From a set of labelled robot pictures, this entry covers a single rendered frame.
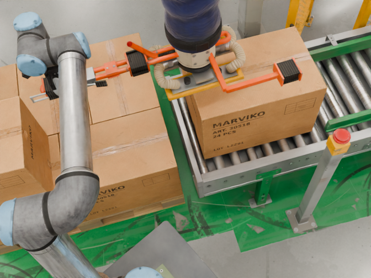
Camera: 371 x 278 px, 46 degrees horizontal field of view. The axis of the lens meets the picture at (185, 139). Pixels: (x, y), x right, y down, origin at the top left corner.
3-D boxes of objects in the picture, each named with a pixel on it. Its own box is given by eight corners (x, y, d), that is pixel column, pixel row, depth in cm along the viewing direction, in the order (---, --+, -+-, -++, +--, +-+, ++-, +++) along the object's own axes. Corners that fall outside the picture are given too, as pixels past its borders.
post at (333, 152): (303, 212, 267) (344, 131, 180) (308, 222, 264) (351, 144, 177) (293, 215, 267) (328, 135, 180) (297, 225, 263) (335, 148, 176)
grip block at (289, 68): (291, 64, 175) (293, 56, 170) (301, 80, 171) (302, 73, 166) (272, 70, 174) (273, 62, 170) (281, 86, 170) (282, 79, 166)
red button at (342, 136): (344, 130, 180) (346, 125, 177) (351, 144, 177) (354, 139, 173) (328, 134, 180) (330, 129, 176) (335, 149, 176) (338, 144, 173)
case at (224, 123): (285, 74, 252) (295, 25, 217) (312, 131, 232) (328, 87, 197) (185, 100, 248) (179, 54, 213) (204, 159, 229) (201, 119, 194)
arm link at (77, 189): (94, 215, 104) (81, 20, 139) (44, 226, 104) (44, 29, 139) (108, 231, 114) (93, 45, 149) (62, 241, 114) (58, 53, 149)
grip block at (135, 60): (145, 55, 184) (142, 46, 179) (150, 72, 179) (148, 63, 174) (126, 60, 183) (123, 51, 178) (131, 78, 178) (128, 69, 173)
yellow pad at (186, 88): (236, 62, 191) (236, 54, 187) (244, 79, 186) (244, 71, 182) (162, 84, 188) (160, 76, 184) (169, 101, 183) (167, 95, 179)
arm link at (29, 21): (10, 32, 140) (11, 10, 145) (25, 57, 151) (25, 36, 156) (39, 27, 141) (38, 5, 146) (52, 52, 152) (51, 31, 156)
